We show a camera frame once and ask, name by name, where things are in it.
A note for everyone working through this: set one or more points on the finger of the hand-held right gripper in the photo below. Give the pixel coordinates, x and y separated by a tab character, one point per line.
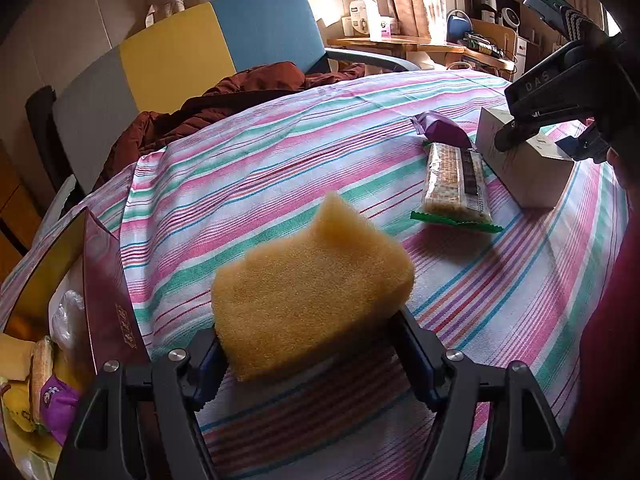
582	145
545	87

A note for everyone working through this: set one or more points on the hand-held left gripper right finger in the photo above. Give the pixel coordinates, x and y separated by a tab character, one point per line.
420	365

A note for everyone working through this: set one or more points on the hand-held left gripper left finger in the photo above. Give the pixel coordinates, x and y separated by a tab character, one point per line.
205	375

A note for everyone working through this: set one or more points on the white cardboard box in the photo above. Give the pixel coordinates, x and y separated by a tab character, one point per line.
530	175

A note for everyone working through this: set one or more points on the red box with gold lining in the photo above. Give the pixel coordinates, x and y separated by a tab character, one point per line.
110	305

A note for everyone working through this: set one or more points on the yellow sponge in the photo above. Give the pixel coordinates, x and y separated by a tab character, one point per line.
310	285

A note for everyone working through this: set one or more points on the white cotton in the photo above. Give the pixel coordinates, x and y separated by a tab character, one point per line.
67	317

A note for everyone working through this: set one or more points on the purple snack packet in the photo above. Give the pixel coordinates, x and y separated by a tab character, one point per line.
442	127
57	405

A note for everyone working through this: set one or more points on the black stereo speaker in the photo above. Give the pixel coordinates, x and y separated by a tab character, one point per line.
502	10

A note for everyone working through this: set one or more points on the blue bag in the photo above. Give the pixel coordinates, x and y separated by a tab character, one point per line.
460	24

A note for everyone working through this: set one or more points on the cracker packet with brown label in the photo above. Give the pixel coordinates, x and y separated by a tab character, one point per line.
455	185

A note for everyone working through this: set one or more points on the wooden desk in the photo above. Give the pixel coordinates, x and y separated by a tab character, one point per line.
400	45

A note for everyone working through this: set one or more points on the white carton with pink label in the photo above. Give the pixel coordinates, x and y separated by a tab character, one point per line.
381	20

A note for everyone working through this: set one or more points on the white tub with label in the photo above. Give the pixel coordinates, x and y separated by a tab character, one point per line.
356	16

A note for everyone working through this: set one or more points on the wooden cabinet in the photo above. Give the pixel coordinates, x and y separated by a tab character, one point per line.
17	215

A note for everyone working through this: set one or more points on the striped cloth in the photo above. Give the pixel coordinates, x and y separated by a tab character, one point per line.
300	145

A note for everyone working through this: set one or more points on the maroon jacket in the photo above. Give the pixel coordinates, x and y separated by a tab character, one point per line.
225	100

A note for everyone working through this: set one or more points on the black chair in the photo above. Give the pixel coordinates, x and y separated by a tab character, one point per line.
42	120

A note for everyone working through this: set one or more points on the grey yellow blue chair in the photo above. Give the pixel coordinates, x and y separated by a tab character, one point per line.
175	55

